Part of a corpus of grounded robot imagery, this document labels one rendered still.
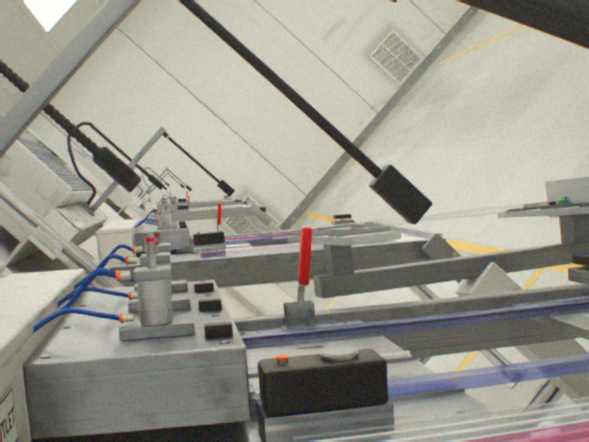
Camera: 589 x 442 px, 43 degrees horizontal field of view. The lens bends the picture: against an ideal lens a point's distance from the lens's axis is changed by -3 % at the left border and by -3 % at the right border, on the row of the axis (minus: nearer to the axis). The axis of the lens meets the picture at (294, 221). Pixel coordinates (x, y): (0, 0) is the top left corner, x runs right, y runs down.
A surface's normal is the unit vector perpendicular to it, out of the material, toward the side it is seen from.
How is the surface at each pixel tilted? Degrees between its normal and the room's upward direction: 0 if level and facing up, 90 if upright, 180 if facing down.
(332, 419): 90
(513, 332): 90
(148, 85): 90
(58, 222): 90
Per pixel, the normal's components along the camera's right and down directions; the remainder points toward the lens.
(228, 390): 0.16, 0.04
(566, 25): -0.12, 0.85
